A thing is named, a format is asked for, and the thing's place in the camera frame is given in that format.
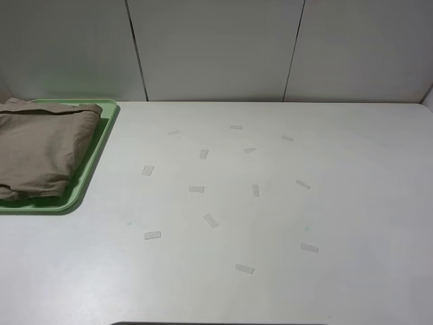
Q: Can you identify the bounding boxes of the khaki shorts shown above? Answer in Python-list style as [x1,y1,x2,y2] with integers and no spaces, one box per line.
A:
[1,97,102,201]

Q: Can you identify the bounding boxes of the green plastic tray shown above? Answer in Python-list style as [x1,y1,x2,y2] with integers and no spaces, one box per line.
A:
[1,99,120,215]

